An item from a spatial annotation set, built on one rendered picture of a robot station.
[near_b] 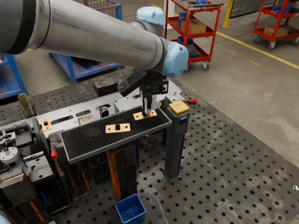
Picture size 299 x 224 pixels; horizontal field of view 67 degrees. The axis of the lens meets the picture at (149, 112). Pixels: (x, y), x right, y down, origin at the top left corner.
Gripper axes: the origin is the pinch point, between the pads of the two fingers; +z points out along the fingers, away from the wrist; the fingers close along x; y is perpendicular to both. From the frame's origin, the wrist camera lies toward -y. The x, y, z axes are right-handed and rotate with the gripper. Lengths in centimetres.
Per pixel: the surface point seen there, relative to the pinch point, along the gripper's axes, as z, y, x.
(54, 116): 18, -35, 32
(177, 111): 1.9, 12.1, -2.5
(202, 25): 50, 149, 193
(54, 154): 2.1, -32.9, -7.4
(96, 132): 1.8, -18.8, -2.5
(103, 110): 7.2, -13.5, 15.1
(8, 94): 99, -99, 196
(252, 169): 48, 56, -12
